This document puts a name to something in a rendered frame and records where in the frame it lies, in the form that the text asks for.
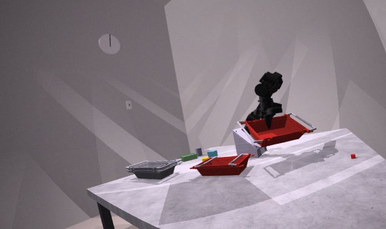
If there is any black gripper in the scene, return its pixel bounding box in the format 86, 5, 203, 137
253, 96, 283, 129

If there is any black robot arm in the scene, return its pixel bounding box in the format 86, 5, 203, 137
246, 72, 283, 121

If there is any black and grey cylinder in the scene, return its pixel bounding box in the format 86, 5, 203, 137
195, 147, 202, 156

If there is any small light blue block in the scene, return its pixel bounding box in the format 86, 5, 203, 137
207, 150, 218, 157

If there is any light green box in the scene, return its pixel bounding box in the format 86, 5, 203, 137
181, 153, 198, 162

